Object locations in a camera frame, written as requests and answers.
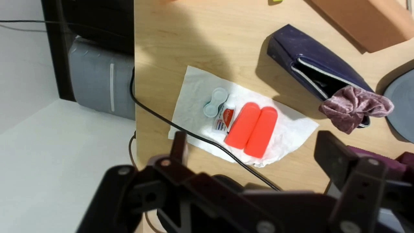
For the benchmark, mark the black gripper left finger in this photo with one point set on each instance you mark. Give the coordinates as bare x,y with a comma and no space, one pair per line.
143,198

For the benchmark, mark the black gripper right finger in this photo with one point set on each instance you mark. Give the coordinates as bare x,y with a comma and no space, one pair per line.
367,194

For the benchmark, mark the mauve velvet scrunchie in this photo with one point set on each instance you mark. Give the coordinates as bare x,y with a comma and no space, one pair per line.
354,107

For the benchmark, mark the dark brown bottle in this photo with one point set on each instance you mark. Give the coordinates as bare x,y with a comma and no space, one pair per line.
302,55

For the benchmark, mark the red and white booklet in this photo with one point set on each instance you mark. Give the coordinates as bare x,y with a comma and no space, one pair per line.
195,94

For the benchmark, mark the tan wedge block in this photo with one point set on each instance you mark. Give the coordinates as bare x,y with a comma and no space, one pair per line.
371,21

